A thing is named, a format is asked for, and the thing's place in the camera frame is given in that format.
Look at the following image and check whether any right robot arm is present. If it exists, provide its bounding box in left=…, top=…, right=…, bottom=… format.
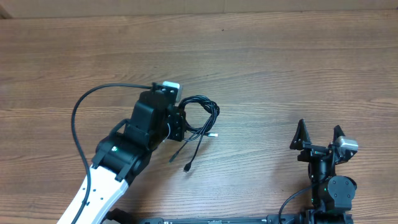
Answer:
left=290, top=119, right=359, bottom=223

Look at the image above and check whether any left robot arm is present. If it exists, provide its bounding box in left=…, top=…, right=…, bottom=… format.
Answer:
left=59, top=86, right=185, bottom=223

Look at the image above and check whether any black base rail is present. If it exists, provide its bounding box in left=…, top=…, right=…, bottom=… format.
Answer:
left=102, top=208, right=307, bottom=224

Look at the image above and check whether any smooth black USB cable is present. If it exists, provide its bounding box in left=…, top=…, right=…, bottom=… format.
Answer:
left=169, top=95, right=221, bottom=164

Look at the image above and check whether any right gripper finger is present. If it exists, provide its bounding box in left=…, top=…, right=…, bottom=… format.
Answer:
left=289, top=119, right=312, bottom=151
left=332, top=125, right=345, bottom=145

